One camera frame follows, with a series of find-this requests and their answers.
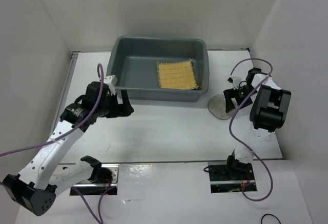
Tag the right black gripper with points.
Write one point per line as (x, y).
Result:
(230, 94)

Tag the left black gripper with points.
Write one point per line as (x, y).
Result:
(123, 109)

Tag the clear glass plate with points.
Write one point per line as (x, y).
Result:
(217, 107)

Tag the yellow woven bamboo mat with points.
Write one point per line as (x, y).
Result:
(178, 75)

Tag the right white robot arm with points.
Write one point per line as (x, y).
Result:
(269, 106)

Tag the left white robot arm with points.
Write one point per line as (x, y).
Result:
(37, 185)

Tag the grey plastic bin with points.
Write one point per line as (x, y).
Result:
(133, 61)

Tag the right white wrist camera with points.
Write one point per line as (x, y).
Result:
(235, 81)

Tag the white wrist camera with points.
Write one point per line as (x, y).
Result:
(111, 81)
(235, 81)

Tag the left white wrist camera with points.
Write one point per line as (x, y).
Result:
(111, 81)

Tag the aluminium table rail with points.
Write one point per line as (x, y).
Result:
(64, 93)

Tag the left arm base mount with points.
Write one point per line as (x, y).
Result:
(105, 183)

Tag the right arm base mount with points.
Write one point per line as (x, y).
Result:
(223, 180)

